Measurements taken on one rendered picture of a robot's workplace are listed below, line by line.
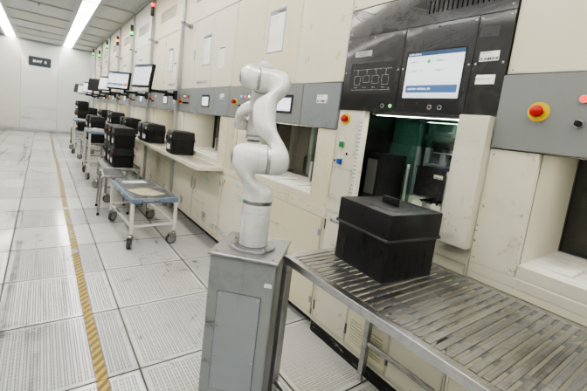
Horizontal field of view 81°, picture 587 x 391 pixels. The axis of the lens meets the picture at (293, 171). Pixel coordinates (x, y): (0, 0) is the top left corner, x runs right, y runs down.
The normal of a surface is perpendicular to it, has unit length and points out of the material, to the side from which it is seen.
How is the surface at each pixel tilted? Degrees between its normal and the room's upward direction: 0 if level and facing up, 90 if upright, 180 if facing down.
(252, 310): 90
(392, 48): 90
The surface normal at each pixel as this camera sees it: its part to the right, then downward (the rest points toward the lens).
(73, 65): 0.58, 0.18
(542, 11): -0.80, -0.02
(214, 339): -0.15, 0.11
